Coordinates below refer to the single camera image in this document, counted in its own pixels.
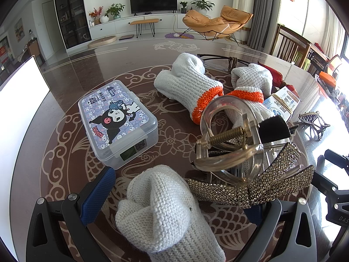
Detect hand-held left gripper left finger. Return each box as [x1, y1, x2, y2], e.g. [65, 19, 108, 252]
[26, 166, 116, 262]

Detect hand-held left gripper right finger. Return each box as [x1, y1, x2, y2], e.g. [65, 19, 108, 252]
[236, 196, 318, 262]

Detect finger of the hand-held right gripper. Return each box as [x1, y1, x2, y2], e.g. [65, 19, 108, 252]
[311, 171, 339, 197]
[317, 149, 349, 174]

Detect rhinestone hair claw clip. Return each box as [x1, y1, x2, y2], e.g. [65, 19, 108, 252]
[188, 95, 315, 210]

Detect blue white ointment box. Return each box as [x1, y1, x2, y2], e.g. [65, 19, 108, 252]
[262, 86, 301, 121]

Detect clear cartoon lid plastic box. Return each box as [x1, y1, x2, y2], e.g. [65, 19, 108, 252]
[78, 80, 159, 170]

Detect orange box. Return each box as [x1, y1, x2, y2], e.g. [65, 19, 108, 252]
[319, 71, 341, 86]

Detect grey orange chair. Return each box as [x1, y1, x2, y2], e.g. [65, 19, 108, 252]
[326, 55, 342, 73]

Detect red snack packet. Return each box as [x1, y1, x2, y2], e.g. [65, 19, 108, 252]
[270, 70, 296, 92]

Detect dark wooden slatted chair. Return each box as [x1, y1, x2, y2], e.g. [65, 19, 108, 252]
[271, 24, 332, 73]

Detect round beige floor cushion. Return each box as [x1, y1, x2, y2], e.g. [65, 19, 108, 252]
[88, 35, 117, 48]

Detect grey curtain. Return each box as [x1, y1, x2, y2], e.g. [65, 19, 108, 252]
[247, 0, 279, 51]

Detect white television cabinet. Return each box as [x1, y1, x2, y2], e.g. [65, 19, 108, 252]
[89, 12, 191, 40]

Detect purple floor mat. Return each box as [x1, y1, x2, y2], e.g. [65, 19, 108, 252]
[164, 32, 195, 40]

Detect wooden bench with black legs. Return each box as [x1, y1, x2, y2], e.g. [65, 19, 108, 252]
[129, 19, 160, 38]

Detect red flower arrangement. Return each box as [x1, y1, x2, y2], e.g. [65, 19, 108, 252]
[89, 6, 104, 25]

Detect black glass display cabinet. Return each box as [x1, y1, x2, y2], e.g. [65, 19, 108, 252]
[53, 0, 92, 50]

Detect orange lounge chair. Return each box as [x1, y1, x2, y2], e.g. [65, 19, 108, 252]
[182, 5, 254, 44]

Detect black flat television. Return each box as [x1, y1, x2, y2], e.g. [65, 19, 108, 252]
[129, 0, 178, 15]

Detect large leafy potted plant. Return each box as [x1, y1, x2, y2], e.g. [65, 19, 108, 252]
[190, 0, 215, 13]

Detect black frame eyeglasses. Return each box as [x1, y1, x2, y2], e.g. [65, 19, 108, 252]
[196, 54, 270, 74]

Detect framed wall painting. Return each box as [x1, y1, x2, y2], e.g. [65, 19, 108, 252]
[14, 18, 24, 43]

